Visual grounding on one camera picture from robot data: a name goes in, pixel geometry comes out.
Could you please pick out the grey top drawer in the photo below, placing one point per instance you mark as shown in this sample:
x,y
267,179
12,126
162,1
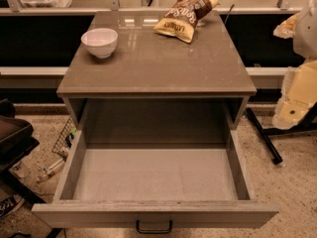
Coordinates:
x,y
154,161

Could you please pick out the white ceramic bowl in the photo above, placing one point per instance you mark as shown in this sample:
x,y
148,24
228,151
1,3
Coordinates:
x,y
100,42

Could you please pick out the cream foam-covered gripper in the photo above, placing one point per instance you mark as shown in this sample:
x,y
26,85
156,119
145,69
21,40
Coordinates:
x,y
306,34

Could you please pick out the brown yellow chip bag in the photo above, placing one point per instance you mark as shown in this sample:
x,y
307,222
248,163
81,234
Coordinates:
x,y
182,18

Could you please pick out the plastic bottle on floor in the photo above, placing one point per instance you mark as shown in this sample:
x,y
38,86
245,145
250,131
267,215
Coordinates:
x,y
50,171

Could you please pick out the black table leg frame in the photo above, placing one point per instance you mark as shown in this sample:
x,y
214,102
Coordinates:
x,y
308,124

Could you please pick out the grey drawer cabinet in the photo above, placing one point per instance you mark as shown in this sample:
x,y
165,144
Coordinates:
x,y
146,64

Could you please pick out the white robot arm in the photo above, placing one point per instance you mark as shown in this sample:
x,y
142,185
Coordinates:
x,y
299,87

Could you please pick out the black chair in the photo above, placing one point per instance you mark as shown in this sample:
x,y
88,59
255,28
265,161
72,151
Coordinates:
x,y
16,142

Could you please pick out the wire basket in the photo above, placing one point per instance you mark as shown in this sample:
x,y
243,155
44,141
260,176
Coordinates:
x,y
65,138

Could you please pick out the black white shoe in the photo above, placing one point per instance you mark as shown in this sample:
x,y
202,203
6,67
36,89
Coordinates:
x,y
10,205

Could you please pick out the black drawer handle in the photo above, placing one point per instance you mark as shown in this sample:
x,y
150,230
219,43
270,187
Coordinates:
x,y
154,228

